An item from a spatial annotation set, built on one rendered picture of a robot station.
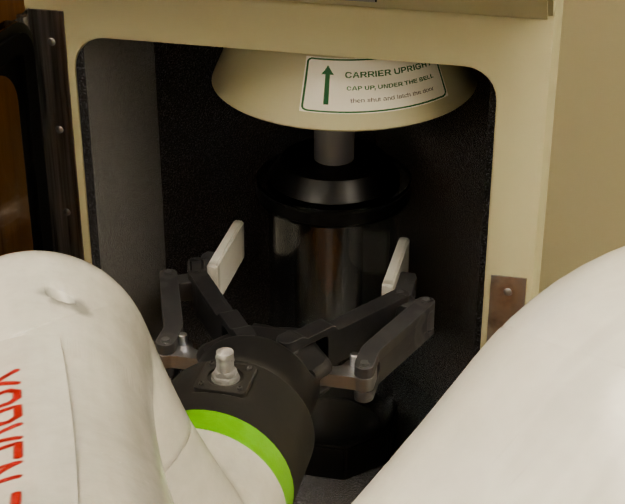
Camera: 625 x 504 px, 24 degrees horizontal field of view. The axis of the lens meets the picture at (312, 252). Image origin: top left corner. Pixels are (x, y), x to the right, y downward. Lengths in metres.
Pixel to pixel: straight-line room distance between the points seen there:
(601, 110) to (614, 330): 1.09
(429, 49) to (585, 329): 0.62
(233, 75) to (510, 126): 0.19
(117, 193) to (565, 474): 0.79
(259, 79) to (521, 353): 0.68
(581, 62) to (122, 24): 0.53
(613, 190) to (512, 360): 1.11
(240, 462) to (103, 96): 0.30
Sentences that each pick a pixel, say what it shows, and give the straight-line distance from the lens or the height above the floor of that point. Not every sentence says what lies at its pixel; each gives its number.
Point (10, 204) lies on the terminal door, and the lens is 0.90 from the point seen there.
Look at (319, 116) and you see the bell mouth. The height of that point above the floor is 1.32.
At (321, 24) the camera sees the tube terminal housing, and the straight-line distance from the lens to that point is 0.86.
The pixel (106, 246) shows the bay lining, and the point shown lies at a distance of 0.98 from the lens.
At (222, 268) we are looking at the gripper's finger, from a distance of 0.99.
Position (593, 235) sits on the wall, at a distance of 1.38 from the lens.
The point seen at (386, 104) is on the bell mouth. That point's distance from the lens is 0.90.
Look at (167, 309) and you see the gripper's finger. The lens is 0.94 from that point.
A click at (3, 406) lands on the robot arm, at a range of 0.53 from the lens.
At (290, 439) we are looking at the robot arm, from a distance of 0.79.
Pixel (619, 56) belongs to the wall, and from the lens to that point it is 1.31.
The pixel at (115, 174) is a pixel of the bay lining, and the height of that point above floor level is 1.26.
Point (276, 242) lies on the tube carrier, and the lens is 1.01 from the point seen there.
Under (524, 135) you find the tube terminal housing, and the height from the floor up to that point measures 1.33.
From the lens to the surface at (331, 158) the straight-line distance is 0.99.
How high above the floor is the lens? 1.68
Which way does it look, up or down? 29 degrees down
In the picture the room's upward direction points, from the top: straight up
